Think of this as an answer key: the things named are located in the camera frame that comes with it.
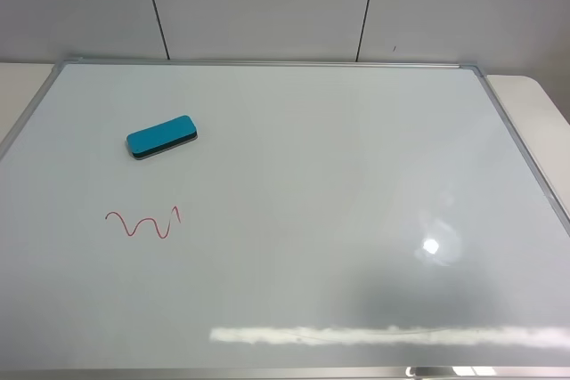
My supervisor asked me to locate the red marker squiggle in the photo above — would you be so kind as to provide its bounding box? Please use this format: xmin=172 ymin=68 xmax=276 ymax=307
xmin=104 ymin=206 xmax=182 ymax=239

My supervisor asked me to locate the white aluminium-framed whiteboard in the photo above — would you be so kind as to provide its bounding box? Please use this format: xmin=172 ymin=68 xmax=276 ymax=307
xmin=1 ymin=60 xmax=569 ymax=379

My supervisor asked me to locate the teal whiteboard eraser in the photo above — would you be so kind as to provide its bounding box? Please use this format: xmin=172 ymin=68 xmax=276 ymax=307
xmin=126 ymin=115 xmax=198 ymax=159

